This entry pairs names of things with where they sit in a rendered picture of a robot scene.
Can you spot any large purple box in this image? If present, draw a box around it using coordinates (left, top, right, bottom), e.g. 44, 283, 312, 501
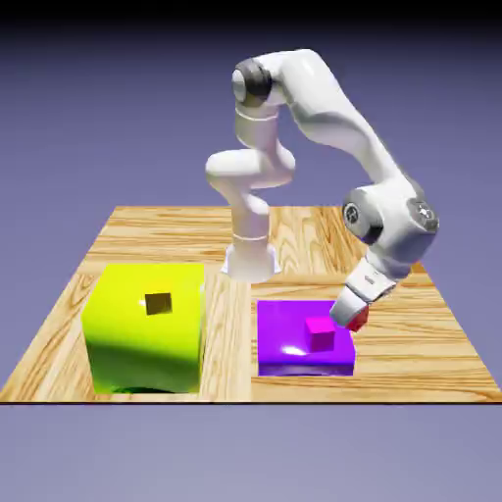
256, 299, 357, 377

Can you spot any small red cube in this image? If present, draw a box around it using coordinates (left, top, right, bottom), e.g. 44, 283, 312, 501
345, 304, 371, 333

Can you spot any small magenta cube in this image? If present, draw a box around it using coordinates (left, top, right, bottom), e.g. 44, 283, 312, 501
305, 316, 337, 353

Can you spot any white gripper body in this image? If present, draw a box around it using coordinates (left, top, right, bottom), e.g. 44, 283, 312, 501
328, 286, 369, 327

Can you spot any large yellow box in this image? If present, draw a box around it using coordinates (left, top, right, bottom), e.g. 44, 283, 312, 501
80, 263, 207, 394

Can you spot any small olive cube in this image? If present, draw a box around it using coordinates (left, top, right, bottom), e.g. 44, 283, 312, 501
144, 292, 174, 317

